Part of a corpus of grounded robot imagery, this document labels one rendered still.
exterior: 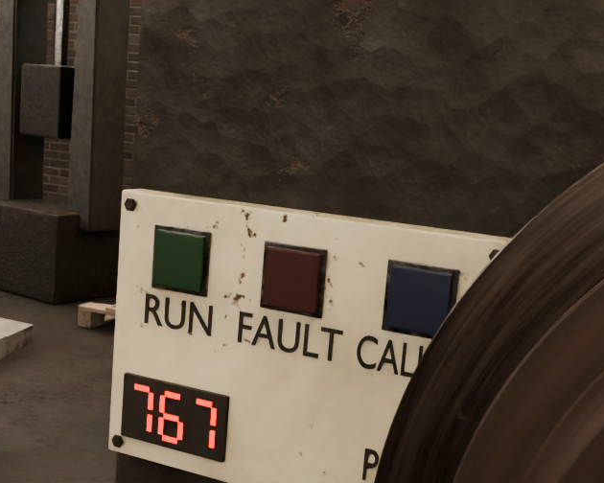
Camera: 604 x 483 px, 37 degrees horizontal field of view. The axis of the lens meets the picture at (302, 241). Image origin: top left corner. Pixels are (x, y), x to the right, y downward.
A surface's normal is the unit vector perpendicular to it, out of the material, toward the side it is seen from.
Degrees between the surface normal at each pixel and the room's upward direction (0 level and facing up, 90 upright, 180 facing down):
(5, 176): 90
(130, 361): 90
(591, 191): 90
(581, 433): 64
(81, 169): 90
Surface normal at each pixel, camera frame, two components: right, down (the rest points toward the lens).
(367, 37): -0.42, 0.10
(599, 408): -0.83, -0.53
